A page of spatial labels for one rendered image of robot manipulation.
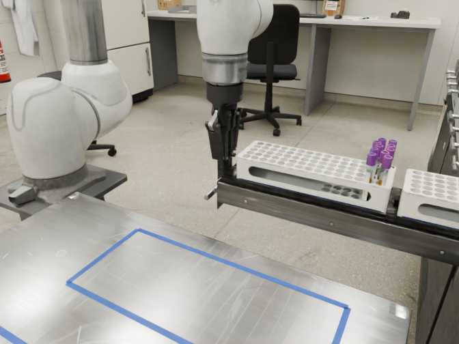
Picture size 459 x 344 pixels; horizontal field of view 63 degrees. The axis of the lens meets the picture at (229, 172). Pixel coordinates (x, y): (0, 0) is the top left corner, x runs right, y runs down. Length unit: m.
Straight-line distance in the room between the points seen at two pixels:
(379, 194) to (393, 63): 3.58
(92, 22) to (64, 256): 0.65
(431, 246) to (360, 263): 1.20
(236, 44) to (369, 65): 3.59
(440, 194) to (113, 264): 0.54
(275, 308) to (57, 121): 0.67
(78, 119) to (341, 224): 0.66
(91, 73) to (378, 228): 0.79
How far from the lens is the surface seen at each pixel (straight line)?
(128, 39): 4.07
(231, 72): 0.73
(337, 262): 1.88
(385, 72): 4.26
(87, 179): 1.04
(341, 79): 4.34
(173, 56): 5.04
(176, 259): 0.56
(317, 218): 0.73
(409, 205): 0.71
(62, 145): 0.97
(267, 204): 0.75
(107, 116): 1.08
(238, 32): 0.71
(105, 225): 0.66
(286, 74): 3.19
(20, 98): 0.97
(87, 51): 1.08
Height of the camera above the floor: 1.18
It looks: 27 degrees down
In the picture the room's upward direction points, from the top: straight up
